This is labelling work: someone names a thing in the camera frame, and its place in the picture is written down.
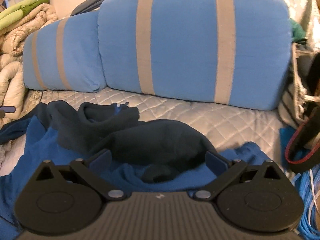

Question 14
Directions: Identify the right blue striped pillow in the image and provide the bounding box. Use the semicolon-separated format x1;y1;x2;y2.
98;0;292;111

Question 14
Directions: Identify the striped canvas tote bag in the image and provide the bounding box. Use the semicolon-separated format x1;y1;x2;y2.
278;42;319;128

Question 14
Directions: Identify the green folded blanket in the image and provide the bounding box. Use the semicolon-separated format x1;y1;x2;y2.
1;0;50;30

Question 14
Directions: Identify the blue coiled cable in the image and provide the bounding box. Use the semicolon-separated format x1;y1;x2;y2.
291;164;320;240

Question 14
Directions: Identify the quilted grey bedspread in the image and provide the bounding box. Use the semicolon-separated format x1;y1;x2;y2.
0;87;288;176

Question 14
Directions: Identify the beige folded comforter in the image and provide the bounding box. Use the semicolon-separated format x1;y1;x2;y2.
1;3;58;126

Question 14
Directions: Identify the blue fleece jacket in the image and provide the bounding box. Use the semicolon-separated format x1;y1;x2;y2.
0;100;276;240

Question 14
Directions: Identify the left blue striped pillow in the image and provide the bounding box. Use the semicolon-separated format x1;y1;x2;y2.
23;11;106;93

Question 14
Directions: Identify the blue striped pillow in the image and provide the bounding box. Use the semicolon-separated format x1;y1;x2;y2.
23;11;106;93
98;0;292;111

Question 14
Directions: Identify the black bag red trim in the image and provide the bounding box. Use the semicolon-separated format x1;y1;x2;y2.
285;54;319;173

